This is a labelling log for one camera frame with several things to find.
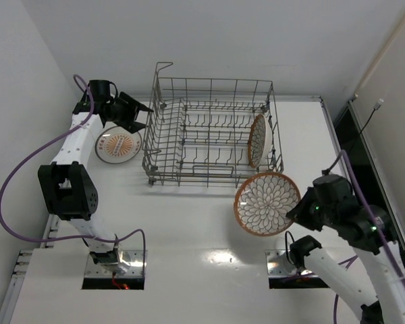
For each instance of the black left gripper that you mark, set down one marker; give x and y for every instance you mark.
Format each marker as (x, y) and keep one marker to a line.
(125, 111)

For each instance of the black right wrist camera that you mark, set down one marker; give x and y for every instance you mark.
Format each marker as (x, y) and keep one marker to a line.
(385, 223)

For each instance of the floral plate orange rim front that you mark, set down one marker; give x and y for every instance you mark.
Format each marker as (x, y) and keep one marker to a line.
(263, 201)

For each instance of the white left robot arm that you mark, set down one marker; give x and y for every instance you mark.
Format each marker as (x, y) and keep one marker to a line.
(68, 190)

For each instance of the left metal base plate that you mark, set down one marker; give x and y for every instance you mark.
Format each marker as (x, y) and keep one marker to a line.
(125, 264)

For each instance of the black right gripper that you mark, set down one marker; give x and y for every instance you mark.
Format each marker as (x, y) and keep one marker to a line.
(302, 210)

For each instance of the floral plate orange rim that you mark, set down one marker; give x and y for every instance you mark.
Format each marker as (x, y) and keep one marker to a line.
(259, 142)
(263, 201)

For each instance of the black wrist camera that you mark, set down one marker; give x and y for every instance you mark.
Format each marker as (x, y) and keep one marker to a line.
(103, 90)
(385, 223)

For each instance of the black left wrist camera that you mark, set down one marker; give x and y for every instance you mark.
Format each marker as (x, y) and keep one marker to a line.
(103, 90)

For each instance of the orange sunburst glass plate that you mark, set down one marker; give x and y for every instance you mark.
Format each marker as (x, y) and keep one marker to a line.
(116, 145)

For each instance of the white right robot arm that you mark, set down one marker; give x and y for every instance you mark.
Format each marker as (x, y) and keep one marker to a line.
(372, 283)

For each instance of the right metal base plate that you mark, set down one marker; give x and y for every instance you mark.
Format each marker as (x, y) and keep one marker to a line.
(279, 267)

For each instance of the grey wire dish rack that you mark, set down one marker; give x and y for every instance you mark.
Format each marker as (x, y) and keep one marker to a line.
(198, 130)

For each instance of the metal base plate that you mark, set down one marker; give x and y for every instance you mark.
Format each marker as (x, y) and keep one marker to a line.
(279, 267)
(125, 264)

